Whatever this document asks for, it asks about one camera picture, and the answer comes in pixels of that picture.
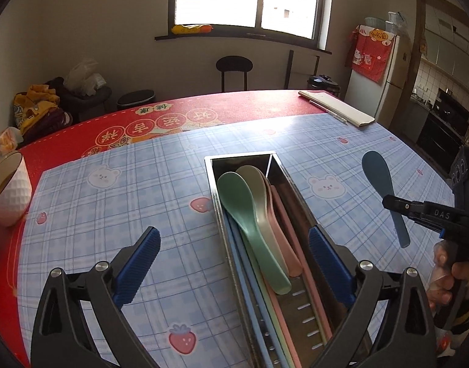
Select person's right hand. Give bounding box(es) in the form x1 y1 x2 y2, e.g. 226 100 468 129
427 243 469 315

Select blue spoon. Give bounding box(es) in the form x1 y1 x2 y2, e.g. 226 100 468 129
362 151 411 248

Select beige spoon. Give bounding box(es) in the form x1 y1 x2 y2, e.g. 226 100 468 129
235 165 291 273

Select green spoon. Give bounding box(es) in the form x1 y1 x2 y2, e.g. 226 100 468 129
217 172 292 295

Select clear plastic container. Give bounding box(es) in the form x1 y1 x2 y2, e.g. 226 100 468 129
387 11 407 33

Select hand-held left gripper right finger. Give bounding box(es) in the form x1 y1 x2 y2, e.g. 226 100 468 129
308 225 438 368

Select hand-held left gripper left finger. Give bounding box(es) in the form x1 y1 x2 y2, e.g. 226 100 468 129
31 226 162 368

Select black rice cooker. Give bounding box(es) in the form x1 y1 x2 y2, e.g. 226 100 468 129
307 74 340 98

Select pink spoon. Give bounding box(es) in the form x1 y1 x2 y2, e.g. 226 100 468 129
259 171 303 277

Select folded black table frame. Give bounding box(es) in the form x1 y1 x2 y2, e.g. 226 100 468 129
284 50 320 89

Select clear plastic bag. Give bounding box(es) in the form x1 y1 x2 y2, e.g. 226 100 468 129
64 57 107 96

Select blue chopstick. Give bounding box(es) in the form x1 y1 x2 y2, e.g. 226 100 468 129
223 211 268 368

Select white pen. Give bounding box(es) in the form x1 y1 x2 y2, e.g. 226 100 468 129
308 100 348 125

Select yellow plush toy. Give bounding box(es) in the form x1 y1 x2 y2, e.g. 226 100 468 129
171 24 213 35

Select kitchen wall cabinets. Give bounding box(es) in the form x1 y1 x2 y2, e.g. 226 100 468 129
422 2 469 81

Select dark windowsill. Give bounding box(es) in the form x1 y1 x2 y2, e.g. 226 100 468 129
155 33 333 55

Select metal utensil box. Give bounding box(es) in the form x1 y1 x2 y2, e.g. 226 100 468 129
204 150 335 368

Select yellow garment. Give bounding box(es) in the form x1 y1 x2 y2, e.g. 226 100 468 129
13 84 61 133

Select white textured bowl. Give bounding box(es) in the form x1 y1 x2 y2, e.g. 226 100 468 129
0 152 32 227

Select beige notebook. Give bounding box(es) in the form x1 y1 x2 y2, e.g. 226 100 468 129
298 90 376 128

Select black kitchen stove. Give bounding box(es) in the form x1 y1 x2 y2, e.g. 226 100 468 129
416 88 469 162

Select black trash can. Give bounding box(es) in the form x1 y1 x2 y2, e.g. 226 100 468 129
117 90 155 111

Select red printed tablecloth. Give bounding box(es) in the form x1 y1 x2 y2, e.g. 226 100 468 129
0 89 323 368

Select black stool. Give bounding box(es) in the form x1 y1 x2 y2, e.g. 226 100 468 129
215 56 254 93

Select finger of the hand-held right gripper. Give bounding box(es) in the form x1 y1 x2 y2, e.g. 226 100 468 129
382 194 467 234

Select dark armchair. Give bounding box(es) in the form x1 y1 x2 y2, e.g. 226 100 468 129
60 86 112 123

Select red printed cloth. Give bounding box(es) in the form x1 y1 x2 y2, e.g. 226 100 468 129
347 24 400 83

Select orange tissue packet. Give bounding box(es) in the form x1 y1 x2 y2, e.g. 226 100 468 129
0 126 24 165

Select pink chopstick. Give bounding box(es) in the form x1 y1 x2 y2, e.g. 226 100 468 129
265 287 302 368
271 185 334 343

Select white fridge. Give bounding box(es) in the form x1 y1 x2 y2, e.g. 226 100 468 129
345 34 411 129

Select wooden door frame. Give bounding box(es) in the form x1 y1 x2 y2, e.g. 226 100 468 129
390 0 469 129

